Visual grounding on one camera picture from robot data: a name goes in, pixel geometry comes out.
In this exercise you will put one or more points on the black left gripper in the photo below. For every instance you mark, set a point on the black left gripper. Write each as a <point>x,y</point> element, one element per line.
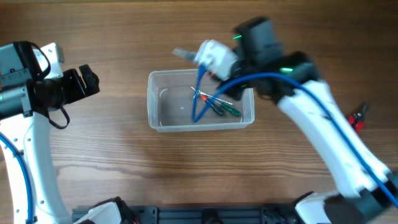
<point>78,89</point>

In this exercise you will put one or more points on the clear plastic container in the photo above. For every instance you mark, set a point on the clear plastic container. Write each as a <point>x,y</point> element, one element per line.
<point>170,100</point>

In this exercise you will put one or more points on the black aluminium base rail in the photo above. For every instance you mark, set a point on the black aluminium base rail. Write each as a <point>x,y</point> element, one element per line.
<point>265,214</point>

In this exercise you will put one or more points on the red handled cutters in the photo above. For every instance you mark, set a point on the red handled cutters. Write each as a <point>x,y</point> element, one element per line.
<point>356,119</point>

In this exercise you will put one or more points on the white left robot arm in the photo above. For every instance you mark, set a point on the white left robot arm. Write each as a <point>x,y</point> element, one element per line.
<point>33,85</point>

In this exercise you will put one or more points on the green handled screwdriver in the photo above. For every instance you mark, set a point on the green handled screwdriver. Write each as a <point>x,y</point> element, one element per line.
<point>228,107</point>

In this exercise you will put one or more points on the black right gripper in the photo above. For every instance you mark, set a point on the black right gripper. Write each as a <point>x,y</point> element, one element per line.
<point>236,91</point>

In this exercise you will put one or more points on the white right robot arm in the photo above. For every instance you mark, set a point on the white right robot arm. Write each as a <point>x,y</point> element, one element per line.
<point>365,187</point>

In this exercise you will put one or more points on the small silver wrench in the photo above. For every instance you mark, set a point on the small silver wrench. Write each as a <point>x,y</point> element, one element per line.
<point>217,99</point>

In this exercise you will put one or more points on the black orange screwdriver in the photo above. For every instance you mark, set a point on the black orange screwdriver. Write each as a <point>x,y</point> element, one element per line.
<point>206,99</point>

